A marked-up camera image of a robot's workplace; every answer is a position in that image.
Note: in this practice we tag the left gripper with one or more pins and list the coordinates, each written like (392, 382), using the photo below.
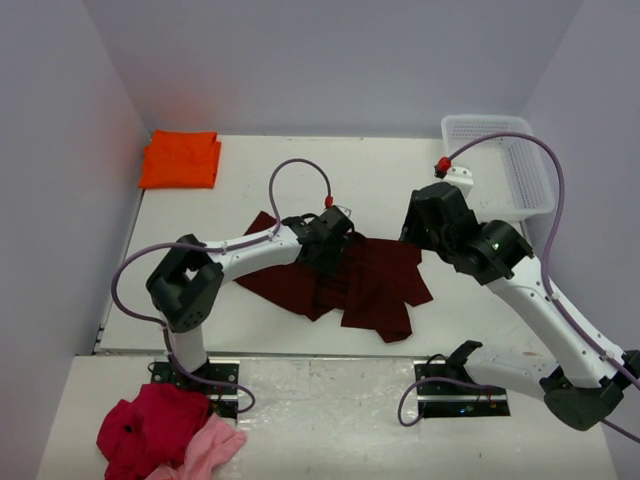
(327, 255)

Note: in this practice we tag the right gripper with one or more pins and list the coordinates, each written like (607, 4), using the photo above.
(417, 223)

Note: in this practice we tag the dark red t-shirt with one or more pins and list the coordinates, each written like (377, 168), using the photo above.
(377, 279)

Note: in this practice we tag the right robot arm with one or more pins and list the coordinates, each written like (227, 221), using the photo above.
(583, 380)

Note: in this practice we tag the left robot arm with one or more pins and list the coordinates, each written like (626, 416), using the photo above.
(185, 284)

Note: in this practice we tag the white plastic basket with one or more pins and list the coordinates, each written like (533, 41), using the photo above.
(510, 178)

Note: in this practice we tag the orange folded t-shirt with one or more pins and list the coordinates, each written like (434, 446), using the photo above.
(180, 160)

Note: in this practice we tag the pink crumpled t-shirt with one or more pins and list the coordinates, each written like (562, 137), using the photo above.
(213, 446)

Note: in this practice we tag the crimson crumpled t-shirt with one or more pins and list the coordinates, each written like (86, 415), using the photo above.
(151, 430)

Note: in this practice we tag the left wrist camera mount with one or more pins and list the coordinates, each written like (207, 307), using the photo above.
(330, 203)

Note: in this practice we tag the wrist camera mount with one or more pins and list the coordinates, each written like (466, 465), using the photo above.
(330, 203)
(458, 176)

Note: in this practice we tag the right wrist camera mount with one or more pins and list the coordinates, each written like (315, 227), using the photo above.
(458, 176)

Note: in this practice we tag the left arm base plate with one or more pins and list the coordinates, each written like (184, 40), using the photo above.
(223, 399)

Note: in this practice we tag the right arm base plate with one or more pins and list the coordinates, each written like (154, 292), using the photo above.
(445, 400)

